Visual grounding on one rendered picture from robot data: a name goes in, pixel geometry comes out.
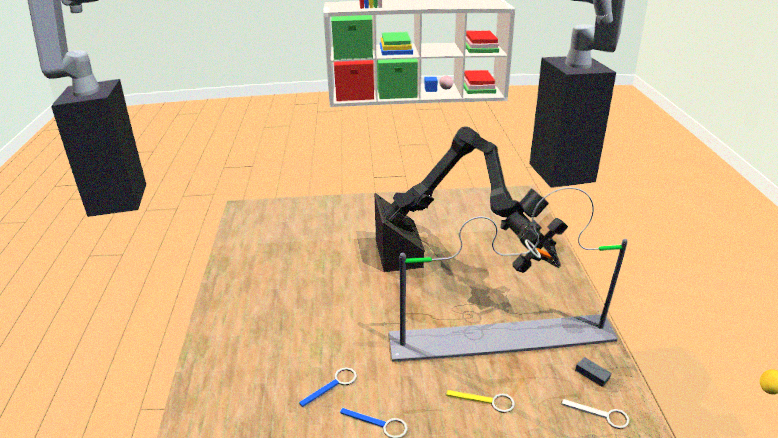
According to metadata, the white ring with blue handle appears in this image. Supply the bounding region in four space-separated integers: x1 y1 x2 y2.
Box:
341 408 407 438
299 367 357 407

